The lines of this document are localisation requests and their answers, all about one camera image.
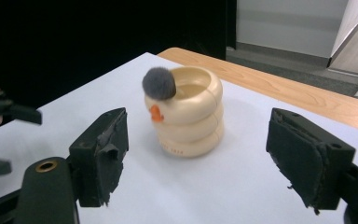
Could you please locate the white table sheet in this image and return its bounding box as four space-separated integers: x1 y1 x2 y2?
0 51 358 224

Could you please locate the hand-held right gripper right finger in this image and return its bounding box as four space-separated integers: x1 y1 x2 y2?
265 107 357 217

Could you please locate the dark curtain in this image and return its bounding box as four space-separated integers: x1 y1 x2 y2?
0 0 238 110

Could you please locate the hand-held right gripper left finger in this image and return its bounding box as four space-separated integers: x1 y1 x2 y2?
68 106 131 209

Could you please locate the white cabinet panel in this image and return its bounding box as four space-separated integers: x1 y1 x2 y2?
235 0 358 68

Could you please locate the black makeup brush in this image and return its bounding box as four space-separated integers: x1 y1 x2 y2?
141 66 178 102

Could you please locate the wooden table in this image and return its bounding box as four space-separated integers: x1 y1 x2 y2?
157 47 358 135

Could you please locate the cream ringed cup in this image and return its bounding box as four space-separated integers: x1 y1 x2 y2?
144 65 225 159

